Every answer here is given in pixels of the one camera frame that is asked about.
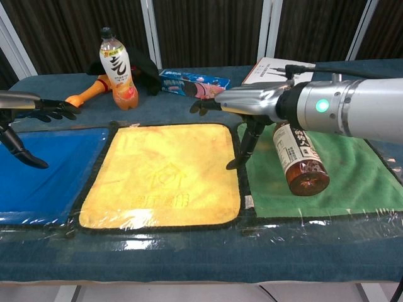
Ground blue cookie box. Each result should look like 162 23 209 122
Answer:
158 69 232 99

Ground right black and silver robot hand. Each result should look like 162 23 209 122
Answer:
190 80 297 171

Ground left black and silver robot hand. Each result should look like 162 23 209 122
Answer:
0 90 82 170

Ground yellow cloth mat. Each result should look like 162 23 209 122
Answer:
77 123 242 232

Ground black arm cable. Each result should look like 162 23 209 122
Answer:
285 64 403 80

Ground white cardboard product box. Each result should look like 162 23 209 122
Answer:
241 57 317 86

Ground clear plastic film sheet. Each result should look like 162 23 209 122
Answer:
0 121 403 249

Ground orange soda bottle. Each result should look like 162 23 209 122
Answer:
99 27 139 111

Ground green cloth mat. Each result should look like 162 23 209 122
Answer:
236 122 403 220

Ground white partition post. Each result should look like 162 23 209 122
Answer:
140 0 163 69
0 6 38 77
348 0 378 61
256 0 284 59

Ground brown tea bottle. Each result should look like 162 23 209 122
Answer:
272 121 331 196

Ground black cloth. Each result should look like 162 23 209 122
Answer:
86 47 161 96

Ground blue cloth mat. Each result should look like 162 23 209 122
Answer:
0 127 110 226

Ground orange rubber chicken toy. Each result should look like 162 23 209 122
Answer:
65 75 111 109

